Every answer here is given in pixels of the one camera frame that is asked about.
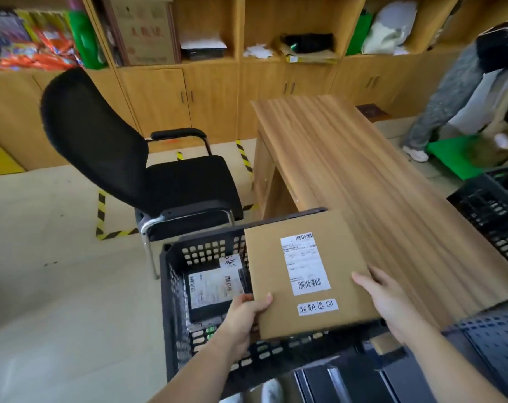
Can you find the yellow display stand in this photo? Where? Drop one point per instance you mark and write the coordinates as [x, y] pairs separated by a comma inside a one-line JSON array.
[[0, 159]]

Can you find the brown cardboard box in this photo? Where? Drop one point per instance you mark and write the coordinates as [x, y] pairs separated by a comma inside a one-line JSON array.
[[270, 268]]

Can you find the green bag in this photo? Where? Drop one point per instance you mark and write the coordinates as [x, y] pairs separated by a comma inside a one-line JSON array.
[[359, 35]]

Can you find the black box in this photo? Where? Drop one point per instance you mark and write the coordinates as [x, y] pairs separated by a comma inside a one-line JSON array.
[[212, 289]]

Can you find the white cloth bag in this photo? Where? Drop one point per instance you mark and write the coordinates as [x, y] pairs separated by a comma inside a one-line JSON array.
[[388, 29]]

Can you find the black yellow bundle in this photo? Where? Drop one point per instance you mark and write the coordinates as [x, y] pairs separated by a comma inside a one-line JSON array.
[[308, 43]]

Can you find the person's right hand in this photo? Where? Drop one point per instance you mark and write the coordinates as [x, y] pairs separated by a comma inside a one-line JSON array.
[[392, 306]]

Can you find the person's left hand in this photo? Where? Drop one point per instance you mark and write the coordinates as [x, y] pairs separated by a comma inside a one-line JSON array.
[[241, 323]]

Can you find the upright cardboard carton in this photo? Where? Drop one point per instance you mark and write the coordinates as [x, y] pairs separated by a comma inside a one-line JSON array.
[[144, 33]]

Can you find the person's white shoe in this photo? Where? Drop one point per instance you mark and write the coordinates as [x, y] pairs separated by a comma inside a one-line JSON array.
[[272, 392], [232, 398]]

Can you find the black plastic basket green lid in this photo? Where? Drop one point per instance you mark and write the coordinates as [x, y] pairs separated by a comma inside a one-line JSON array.
[[489, 205]]

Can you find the white crumpled paper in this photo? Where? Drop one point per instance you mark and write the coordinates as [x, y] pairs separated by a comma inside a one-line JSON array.
[[258, 51]]

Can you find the grey metal pegboard shelf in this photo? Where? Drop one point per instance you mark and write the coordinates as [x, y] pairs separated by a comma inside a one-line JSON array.
[[489, 344]]

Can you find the dark brown flat case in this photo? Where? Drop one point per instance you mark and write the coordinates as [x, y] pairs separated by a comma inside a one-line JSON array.
[[373, 113]]

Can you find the person's right forearm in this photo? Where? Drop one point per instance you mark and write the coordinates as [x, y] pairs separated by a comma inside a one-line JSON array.
[[451, 369]]

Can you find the green bottle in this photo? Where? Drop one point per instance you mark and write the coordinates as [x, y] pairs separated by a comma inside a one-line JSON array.
[[88, 41]]

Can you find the wooden desk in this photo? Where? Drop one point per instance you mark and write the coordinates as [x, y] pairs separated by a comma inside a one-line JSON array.
[[363, 172]]

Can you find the wooden wall cabinet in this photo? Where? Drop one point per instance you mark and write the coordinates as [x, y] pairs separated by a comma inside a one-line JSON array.
[[153, 100]]

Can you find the pile of red snack packets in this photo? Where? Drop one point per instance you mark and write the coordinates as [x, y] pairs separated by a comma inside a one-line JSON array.
[[35, 50]]

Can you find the plain brown carton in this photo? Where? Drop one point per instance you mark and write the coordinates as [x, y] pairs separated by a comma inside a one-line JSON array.
[[493, 146]]

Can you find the black mesh office chair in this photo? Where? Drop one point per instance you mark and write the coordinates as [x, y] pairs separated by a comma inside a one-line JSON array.
[[90, 134]]

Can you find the person's left forearm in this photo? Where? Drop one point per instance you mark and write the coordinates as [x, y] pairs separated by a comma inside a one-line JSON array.
[[195, 377]]

